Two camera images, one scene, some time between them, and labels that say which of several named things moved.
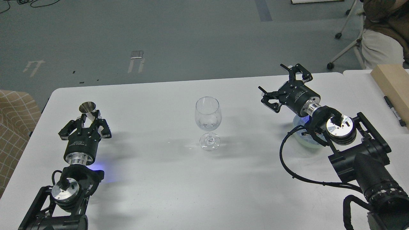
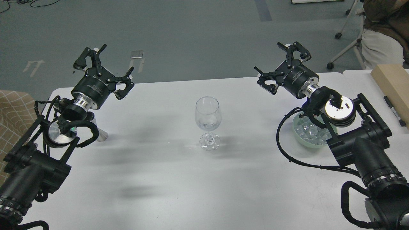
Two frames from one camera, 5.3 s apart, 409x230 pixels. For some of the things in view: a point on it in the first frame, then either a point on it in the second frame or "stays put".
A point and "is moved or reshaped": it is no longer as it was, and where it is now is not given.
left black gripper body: x=82 y=147 -> x=96 y=86
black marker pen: x=402 y=122 stays put
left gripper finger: x=106 y=133 -> x=121 y=94
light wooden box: x=393 y=80 stays put
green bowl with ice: x=307 y=140 stays put
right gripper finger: x=306 y=76 -> x=305 y=55
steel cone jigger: x=87 y=107 is moved or reshaped
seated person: x=385 y=41 stays put
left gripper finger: x=71 y=126 -> x=80 y=63
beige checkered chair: x=19 y=112 stays put
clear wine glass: x=208 y=116 stays put
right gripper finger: x=274 y=95 -> x=271 y=88
